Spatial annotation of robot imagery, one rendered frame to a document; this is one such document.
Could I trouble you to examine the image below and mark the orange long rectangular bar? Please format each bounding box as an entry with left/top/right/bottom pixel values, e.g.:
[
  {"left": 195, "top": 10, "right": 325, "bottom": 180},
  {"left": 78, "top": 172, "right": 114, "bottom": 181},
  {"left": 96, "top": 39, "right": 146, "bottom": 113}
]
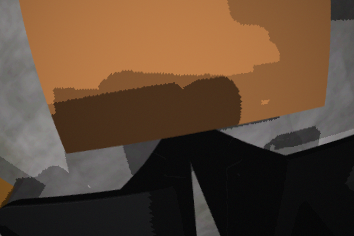
[{"left": 0, "top": 178, "right": 15, "bottom": 209}]

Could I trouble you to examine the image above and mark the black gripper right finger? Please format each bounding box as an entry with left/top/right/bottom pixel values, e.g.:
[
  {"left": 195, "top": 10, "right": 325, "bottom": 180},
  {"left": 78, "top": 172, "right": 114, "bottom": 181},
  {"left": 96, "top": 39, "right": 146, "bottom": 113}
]
[{"left": 186, "top": 130, "right": 354, "bottom": 236}]

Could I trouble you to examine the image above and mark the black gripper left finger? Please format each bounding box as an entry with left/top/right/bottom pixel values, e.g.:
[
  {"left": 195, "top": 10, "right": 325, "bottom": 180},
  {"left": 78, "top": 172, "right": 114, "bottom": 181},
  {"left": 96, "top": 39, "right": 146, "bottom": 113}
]
[{"left": 0, "top": 135, "right": 197, "bottom": 236}]

